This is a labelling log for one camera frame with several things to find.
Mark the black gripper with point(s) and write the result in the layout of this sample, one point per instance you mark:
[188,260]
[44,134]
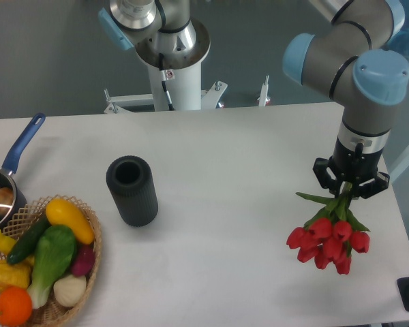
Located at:
[351,163]

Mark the red tulip bouquet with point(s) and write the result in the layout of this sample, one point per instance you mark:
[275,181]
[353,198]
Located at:
[332,234]

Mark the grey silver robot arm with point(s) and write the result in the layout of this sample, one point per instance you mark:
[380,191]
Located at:
[349,65]

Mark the dark grey ribbed vase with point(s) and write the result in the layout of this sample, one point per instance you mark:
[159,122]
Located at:
[130,182]

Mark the purple red onion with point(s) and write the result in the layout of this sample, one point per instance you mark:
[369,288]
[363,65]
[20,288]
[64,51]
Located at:
[83,262]

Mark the yellow squash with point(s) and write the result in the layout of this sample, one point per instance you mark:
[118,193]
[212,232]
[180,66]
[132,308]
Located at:
[62,212]

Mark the white garlic bulb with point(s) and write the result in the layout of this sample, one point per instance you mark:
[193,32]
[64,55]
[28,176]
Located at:
[69,290]

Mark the green bok choy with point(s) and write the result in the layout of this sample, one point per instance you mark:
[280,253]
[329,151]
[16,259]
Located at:
[53,255]

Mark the woven wicker basket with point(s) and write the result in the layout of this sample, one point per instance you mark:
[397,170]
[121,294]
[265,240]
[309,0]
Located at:
[52,313]

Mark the dark green cucumber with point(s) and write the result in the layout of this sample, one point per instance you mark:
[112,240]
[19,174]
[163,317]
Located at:
[27,243]

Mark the small yellow banana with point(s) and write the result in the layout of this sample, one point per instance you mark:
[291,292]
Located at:
[6,243]

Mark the brown bread roll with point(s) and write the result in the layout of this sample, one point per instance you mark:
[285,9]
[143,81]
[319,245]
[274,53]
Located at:
[6,200]

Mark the orange fruit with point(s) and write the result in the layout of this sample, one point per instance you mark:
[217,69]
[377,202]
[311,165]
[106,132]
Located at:
[15,306]

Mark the yellow bell pepper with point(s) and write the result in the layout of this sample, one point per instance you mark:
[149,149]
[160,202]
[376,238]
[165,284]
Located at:
[18,275]

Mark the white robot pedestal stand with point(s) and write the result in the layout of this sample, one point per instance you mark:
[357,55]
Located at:
[174,66]

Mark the blue handled saucepan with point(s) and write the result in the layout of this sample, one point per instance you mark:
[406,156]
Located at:
[11,162]

